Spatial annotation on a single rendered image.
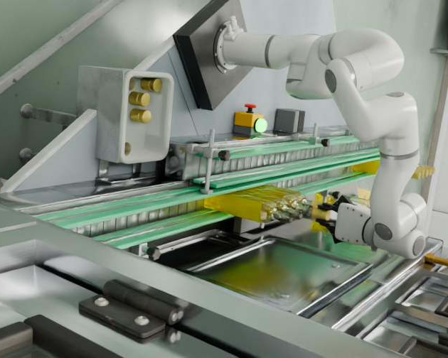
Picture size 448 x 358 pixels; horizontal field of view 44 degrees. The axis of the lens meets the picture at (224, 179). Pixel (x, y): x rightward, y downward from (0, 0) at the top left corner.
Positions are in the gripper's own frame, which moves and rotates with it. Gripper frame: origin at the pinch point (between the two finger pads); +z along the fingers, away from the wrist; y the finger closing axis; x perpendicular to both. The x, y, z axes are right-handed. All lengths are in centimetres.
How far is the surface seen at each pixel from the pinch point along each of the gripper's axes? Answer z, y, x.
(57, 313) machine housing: -62, 18, 105
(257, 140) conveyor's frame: 32.5, 15.1, -2.5
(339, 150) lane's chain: 49, 9, -66
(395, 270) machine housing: -16.0, -12.7, -13.5
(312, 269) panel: -5.3, -12.8, 8.6
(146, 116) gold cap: 27, 22, 43
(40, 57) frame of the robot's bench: 90, 33, 46
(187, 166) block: 22.8, 9.5, 31.5
